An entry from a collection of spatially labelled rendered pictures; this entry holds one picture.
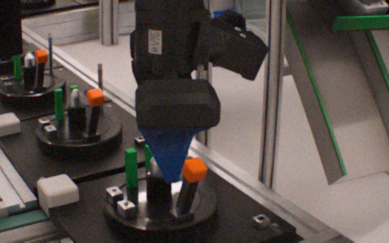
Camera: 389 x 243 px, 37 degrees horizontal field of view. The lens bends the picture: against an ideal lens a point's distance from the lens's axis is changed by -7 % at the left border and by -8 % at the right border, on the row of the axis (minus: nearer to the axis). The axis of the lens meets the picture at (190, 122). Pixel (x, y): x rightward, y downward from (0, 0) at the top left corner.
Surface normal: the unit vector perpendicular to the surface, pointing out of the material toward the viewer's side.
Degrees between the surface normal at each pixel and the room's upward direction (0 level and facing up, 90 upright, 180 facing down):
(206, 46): 92
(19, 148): 0
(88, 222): 0
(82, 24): 90
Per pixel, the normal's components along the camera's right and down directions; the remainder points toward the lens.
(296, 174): 0.01, -0.92
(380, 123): 0.27, -0.40
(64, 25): 0.53, 0.33
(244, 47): 0.14, 0.41
